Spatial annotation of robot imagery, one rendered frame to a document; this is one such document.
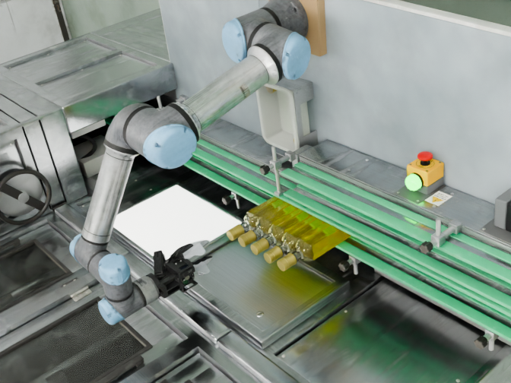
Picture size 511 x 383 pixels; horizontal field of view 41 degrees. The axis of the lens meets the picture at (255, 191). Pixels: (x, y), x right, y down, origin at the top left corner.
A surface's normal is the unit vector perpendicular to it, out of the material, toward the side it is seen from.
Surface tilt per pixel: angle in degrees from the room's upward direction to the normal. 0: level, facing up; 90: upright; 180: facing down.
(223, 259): 90
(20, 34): 90
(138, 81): 90
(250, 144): 90
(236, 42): 6
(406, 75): 0
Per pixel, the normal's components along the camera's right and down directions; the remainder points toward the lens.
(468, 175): -0.76, 0.42
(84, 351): -0.13, -0.84
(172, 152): 0.57, 0.51
